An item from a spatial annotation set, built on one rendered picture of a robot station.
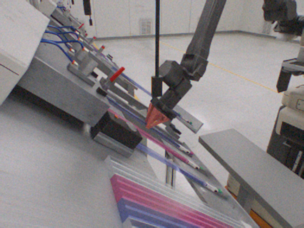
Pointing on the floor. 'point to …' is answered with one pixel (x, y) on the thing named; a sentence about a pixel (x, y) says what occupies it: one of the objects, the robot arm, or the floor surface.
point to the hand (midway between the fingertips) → (147, 124)
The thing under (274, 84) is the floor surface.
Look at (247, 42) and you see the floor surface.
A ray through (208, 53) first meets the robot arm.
